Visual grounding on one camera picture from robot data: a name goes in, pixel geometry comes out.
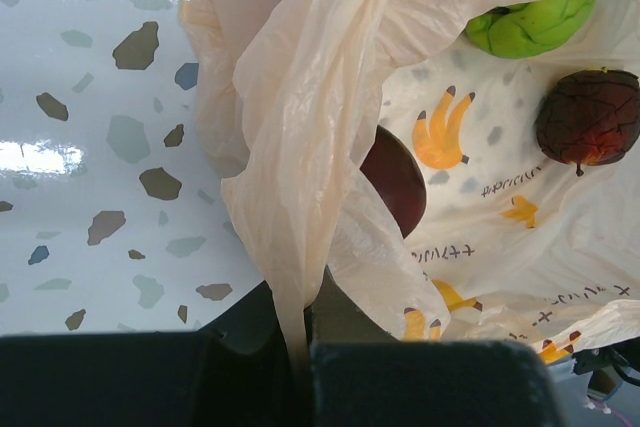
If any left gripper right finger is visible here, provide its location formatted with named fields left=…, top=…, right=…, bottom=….
left=305, top=273, right=565, bottom=426

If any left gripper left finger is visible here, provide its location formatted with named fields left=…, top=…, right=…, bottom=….
left=1, top=283, right=300, bottom=426

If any orange banana-print plastic bag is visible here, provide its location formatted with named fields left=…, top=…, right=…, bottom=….
left=181, top=0, right=639, bottom=366

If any green lime fruit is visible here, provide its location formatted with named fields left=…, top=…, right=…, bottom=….
left=465, top=0, right=596, bottom=59

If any dark red plum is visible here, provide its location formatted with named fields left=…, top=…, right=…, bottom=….
left=360, top=125, right=427, bottom=239

